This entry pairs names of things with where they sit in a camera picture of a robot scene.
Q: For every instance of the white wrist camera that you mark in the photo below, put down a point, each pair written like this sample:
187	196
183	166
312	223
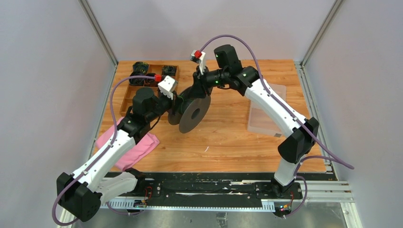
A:
198	57
167	86

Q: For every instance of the clear plastic box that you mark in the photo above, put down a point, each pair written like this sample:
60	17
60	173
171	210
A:
260	122

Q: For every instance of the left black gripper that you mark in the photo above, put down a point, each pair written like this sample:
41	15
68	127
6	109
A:
172	103

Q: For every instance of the slotted aluminium cable duct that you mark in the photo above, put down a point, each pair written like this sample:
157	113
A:
133	204

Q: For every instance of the black cable spool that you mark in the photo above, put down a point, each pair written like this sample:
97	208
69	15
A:
191	111

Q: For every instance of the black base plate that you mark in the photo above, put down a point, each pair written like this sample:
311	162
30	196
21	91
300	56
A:
213	189

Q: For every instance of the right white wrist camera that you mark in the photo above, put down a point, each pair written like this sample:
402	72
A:
198	57

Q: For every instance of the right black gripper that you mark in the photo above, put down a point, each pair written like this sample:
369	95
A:
199	80

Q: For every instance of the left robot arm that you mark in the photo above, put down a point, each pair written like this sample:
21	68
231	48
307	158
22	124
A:
84	191

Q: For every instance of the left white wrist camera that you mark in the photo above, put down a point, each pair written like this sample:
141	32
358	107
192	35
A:
167	86

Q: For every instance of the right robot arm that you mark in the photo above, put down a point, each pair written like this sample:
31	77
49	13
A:
300	132

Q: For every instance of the pink cloth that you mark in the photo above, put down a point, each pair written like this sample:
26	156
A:
147	144

